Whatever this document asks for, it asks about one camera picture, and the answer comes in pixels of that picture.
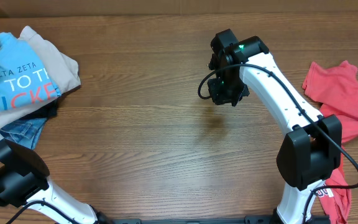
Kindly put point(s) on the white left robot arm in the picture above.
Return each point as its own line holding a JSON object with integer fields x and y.
{"x": 25, "y": 184}

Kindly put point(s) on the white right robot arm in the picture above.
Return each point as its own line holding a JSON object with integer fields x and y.
{"x": 309, "y": 152}

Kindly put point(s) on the dark folded garment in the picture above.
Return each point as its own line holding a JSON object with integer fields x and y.
{"x": 47, "y": 111}

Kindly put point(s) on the beige folded trousers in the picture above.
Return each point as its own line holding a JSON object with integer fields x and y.
{"x": 62, "y": 69}

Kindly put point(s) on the folded blue jeans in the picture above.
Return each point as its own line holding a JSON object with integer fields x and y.
{"x": 25, "y": 132}

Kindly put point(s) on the light blue t-shirt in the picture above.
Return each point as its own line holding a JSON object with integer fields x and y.
{"x": 24, "y": 80}

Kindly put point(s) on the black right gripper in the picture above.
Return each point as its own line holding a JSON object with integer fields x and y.
{"x": 220, "y": 99}

